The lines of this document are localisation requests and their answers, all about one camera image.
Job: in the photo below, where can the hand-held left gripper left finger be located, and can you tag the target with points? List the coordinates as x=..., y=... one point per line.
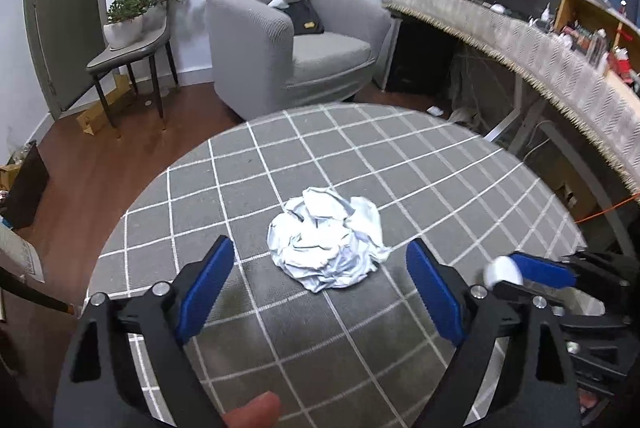
x=207, y=288

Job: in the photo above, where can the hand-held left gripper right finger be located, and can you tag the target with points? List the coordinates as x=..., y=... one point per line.
x=435, y=293

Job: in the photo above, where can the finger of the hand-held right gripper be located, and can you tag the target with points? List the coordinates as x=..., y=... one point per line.
x=517, y=293
x=545, y=270

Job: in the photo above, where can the small white ball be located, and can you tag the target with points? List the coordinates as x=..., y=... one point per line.
x=500, y=273

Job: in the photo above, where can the small white paper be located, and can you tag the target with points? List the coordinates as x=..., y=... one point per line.
x=320, y=253

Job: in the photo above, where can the person's left hand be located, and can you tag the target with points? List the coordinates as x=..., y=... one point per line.
x=252, y=410

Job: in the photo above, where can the grey checked tablecloth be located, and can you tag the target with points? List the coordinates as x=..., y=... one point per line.
x=300, y=158

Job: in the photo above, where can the brown cardboard box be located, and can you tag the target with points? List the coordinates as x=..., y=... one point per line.
x=97, y=118

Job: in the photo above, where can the dark open box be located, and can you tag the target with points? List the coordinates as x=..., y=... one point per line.
x=25, y=188

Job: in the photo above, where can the grey fringed desk cloth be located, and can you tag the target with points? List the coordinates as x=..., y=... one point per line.
x=525, y=43

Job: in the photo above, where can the grey armchair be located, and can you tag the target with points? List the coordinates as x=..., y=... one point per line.
x=250, y=48

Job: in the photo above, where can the grey dining chair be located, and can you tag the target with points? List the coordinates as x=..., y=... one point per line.
x=120, y=58

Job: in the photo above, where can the open wooden shelf box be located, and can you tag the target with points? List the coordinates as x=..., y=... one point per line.
x=575, y=8

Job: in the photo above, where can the black bag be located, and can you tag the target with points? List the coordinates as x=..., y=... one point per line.
x=305, y=18

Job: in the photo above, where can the white tissue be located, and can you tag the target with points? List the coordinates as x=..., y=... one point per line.
x=277, y=3

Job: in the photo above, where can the grey-green door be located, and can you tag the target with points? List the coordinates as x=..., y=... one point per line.
x=60, y=33

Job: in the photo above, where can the white desk frame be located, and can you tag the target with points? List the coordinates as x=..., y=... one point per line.
x=520, y=108

